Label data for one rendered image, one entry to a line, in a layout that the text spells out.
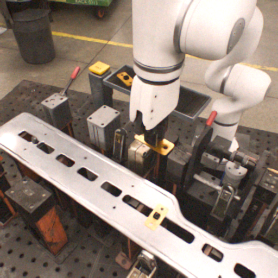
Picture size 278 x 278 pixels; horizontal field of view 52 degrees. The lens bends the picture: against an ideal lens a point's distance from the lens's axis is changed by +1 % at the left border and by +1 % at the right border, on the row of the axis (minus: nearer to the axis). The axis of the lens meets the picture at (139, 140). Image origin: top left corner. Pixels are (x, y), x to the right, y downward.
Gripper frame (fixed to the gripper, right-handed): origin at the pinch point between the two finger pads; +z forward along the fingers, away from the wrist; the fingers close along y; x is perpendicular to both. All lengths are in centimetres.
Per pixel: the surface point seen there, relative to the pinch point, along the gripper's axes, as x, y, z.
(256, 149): 10, -75, 64
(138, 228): 0.8, 6.5, 32.9
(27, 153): -47, 9, 34
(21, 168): -58, 10, 50
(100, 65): -49, -31, 18
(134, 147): -15.5, -11.3, 25.5
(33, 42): -248, -116, 111
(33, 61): -253, -112, 134
